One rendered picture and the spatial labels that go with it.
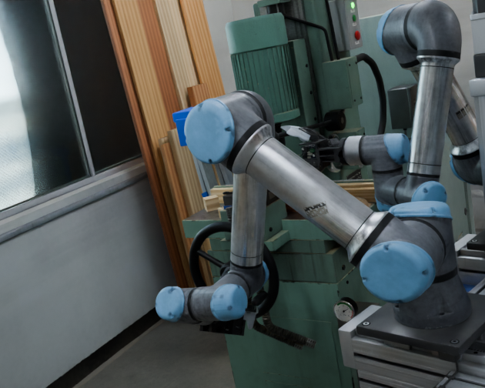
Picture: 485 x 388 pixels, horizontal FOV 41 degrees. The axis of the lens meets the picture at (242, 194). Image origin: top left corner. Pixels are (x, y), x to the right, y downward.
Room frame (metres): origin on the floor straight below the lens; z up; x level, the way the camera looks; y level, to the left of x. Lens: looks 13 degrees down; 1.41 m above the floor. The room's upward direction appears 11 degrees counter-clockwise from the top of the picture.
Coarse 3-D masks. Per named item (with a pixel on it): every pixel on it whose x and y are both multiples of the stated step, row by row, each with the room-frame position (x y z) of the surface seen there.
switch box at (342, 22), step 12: (336, 0) 2.11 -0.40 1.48; (348, 0) 2.12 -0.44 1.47; (336, 12) 2.11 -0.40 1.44; (348, 12) 2.11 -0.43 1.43; (336, 24) 2.11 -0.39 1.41; (348, 24) 2.10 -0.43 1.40; (336, 36) 2.12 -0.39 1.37; (348, 36) 2.10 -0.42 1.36; (360, 36) 2.16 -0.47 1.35; (348, 48) 2.10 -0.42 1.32
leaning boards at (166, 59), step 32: (128, 0) 3.46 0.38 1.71; (160, 0) 3.71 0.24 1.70; (192, 0) 3.97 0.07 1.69; (128, 32) 3.39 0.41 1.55; (160, 32) 3.68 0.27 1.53; (192, 32) 3.89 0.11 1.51; (128, 64) 3.38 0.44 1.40; (160, 64) 3.61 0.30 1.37; (192, 64) 3.88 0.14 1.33; (128, 96) 3.33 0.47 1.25; (160, 96) 3.49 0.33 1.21; (192, 96) 3.65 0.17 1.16; (160, 128) 3.42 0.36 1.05; (160, 160) 3.36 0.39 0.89; (192, 160) 3.38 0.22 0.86; (160, 192) 3.35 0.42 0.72; (192, 192) 3.32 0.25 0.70
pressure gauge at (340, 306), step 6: (342, 300) 1.64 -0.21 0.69; (348, 300) 1.64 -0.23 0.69; (336, 306) 1.65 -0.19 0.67; (342, 306) 1.64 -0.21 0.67; (348, 306) 1.63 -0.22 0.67; (354, 306) 1.63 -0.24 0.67; (336, 312) 1.65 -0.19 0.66; (342, 312) 1.64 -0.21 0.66; (348, 312) 1.63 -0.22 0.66; (354, 312) 1.62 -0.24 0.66; (342, 318) 1.64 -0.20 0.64; (348, 318) 1.63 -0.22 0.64
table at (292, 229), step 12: (372, 204) 1.77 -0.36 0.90; (192, 216) 2.03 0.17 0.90; (204, 216) 2.00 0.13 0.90; (216, 216) 1.97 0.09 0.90; (288, 216) 1.81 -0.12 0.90; (300, 216) 1.79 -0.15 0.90; (192, 228) 1.98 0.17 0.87; (288, 228) 1.78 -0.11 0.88; (300, 228) 1.76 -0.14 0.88; (312, 228) 1.74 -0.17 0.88; (228, 240) 1.79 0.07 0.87; (276, 240) 1.72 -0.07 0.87; (288, 240) 1.77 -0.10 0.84
